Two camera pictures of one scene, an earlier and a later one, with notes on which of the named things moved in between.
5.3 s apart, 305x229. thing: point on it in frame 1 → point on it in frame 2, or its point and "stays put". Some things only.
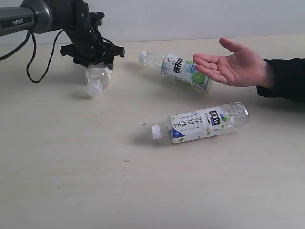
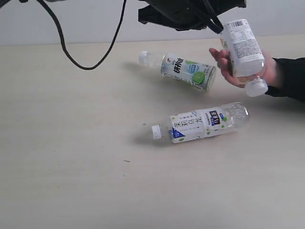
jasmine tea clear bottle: x=190 y=126 stays put
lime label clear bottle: x=174 y=67 stays put
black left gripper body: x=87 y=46 → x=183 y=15
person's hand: x=244 y=67 → x=270 y=72
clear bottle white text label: x=98 y=76 → x=243 y=47
